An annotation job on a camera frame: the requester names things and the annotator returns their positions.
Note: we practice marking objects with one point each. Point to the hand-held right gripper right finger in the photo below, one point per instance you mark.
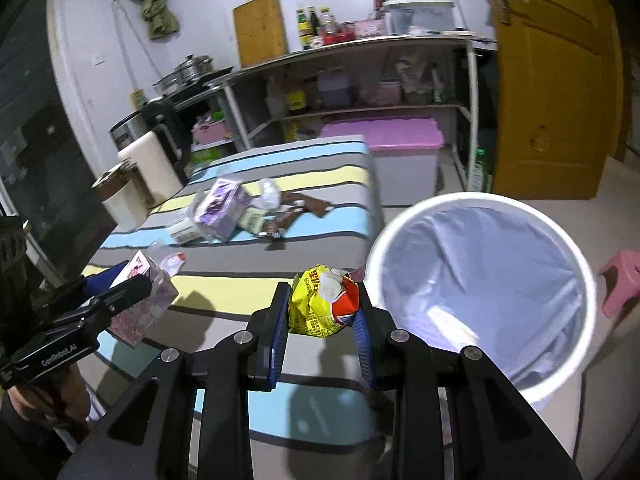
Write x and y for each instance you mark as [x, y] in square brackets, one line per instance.
[361, 345]

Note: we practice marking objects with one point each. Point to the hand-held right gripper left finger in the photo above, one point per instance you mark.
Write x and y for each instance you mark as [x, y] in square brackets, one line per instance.
[280, 332]

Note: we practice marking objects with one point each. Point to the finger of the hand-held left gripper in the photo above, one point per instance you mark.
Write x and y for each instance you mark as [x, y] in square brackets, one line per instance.
[125, 295]
[107, 277]

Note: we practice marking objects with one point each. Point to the yellow snack bag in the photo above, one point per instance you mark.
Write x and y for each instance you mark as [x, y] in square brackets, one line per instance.
[320, 305]

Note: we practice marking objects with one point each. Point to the dark brown snack wrapper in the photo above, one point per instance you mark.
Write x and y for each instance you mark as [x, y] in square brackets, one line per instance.
[280, 222]

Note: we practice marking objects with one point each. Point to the green printed paper packet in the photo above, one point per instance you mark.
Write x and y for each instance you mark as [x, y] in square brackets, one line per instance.
[252, 220]

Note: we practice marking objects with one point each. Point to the purple drink carton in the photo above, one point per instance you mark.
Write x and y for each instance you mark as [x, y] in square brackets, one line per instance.
[222, 205]

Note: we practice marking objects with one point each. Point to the grey bin liner bag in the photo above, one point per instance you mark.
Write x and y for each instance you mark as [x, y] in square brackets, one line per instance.
[475, 270]

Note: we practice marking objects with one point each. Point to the white round bin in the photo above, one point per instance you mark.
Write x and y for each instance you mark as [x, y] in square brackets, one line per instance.
[560, 410]

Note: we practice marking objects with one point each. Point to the person's left forearm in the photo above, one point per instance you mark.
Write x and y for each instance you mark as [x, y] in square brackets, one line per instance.
[30, 450]

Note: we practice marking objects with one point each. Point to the person's left hand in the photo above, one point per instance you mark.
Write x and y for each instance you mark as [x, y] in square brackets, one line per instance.
[55, 400]

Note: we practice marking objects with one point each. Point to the clear packet with red label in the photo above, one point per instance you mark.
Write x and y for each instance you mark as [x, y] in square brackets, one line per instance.
[170, 260]

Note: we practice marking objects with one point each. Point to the cream chair with brown top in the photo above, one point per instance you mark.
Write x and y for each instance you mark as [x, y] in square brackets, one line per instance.
[122, 195]

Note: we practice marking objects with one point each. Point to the cream chair back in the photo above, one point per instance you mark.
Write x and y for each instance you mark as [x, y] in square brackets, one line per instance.
[150, 165]

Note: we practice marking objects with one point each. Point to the crumpled clear plastic wrapper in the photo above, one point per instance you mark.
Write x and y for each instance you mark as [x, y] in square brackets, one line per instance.
[271, 194]

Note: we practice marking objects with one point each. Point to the silver rice cooker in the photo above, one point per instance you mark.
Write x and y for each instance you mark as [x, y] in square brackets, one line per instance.
[127, 130]

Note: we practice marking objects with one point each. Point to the black jug appliance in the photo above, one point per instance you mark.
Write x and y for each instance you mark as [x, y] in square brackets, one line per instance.
[167, 130]

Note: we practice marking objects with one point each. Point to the dark glass door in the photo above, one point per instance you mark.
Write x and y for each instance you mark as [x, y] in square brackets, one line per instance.
[35, 125]

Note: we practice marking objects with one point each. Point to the striped cloth-covered table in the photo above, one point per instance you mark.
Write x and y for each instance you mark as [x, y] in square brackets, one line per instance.
[320, 165]

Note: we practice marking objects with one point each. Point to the pink basket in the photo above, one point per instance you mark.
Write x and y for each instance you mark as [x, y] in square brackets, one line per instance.
[212, 132]

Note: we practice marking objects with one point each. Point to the yellow power plug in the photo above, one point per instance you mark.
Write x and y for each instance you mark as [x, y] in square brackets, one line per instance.
[137, 100]

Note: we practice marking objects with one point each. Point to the green plastic bottle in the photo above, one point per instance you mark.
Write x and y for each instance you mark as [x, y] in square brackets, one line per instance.
[479, 172]

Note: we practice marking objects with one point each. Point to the storage box with pink lid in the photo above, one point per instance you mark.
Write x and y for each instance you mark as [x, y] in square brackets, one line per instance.
[385, 132]

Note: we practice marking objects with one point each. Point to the steel steamer pot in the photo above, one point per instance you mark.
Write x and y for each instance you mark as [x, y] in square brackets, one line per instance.
[187, 70]

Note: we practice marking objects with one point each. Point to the white plastic jug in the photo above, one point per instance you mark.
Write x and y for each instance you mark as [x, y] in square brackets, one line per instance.
[275, 100]

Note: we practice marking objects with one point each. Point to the oil bottle with yellow label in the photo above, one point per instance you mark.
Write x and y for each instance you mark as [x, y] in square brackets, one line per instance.
[296, 97]

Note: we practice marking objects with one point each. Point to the grey plastic jug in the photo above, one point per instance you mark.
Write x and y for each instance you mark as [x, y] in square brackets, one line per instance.
[334, 90]

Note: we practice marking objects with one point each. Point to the pink plastic stool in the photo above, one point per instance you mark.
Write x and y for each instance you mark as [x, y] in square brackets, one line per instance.
[622, 280]

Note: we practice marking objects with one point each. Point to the green and white packet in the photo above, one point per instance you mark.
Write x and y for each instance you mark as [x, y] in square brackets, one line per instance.
[438, 85]

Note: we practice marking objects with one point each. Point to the green hanging cloth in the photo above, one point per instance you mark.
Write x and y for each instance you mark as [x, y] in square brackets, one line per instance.
[155, 10]

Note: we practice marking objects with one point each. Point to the plastic bag on shelf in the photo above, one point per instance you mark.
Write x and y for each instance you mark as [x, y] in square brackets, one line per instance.
[415, 77]

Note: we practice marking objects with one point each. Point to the wooden cutting board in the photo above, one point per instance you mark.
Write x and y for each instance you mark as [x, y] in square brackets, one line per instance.
[260, 30]

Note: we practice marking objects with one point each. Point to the white metal shelf unit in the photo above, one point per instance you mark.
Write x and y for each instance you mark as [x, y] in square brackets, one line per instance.
[380, 46]

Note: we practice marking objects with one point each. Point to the red tray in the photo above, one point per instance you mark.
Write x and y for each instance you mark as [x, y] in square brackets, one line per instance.
[339, 37]

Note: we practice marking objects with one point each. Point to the green bottle with yellow label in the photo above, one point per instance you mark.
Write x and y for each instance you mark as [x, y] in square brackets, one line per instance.
[304, 30]

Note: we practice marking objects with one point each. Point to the dark sauce bottle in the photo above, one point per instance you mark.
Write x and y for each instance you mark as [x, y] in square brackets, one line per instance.
[314, 22]

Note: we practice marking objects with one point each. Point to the yellow wooden door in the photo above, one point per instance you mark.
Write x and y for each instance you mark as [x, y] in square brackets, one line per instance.
[555, 85]

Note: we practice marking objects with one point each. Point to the white plate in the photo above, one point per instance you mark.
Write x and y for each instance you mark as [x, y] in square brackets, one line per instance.
[460, 33]

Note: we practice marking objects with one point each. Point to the clear container with white lid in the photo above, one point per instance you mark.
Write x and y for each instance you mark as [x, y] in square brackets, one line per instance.
[417, 17]

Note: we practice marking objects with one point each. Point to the white wall socket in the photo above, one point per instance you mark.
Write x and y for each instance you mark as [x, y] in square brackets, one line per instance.
[98, 58]

